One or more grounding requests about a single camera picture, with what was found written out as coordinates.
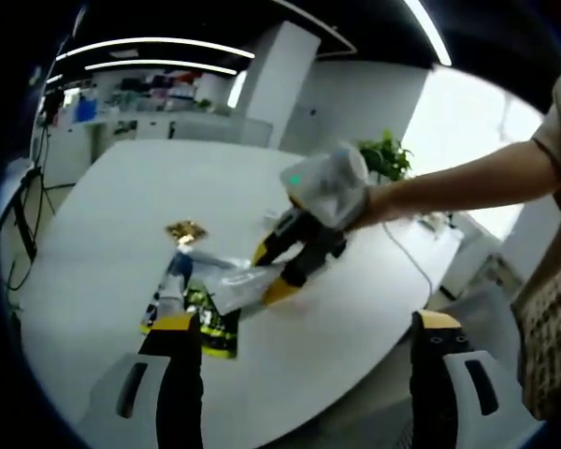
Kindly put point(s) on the black monitor stand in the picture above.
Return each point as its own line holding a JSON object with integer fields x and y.
{"x": 25, "y": 215}

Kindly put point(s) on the potted green plant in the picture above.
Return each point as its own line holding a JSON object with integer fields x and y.
{"x": 388, "y": 156}

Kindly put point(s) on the background shelving counter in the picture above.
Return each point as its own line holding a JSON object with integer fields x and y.
{"x": 145, "y": 103}

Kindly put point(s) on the wide ceiling light strip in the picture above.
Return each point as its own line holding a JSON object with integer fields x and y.
{"x": 427, "y": 33}

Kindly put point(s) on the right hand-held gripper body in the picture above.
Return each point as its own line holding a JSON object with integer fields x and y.
{"x": 327, "y": 187}

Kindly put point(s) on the gold foil candy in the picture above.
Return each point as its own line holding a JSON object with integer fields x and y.
{"x": 187, "y": 231}

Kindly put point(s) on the clear plastic wrapper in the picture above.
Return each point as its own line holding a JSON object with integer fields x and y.
{"x": 271, "y": 220}

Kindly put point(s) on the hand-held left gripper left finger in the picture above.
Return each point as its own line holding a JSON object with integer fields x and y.
{"x": 177, "y": 402}

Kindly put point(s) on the white pillar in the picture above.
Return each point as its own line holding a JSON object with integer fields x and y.
{"x": 280, "y": 84}

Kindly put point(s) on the white skincare tube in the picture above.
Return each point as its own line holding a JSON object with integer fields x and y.
{"x": 175, "y": 285}

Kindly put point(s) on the blue storage box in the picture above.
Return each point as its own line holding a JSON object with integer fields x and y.
{"x": 86, "y": 111}

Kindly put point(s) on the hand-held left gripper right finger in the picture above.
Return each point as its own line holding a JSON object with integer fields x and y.
{"x": 430, "y": 402}

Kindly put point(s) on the thin ceiling light strip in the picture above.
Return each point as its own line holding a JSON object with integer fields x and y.
{"x": 159, "y": 44}
{"x": 163, "y": 64}

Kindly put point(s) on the green black skincare sachet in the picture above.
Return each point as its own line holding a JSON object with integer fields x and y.
{"x": 215, "y": 332}

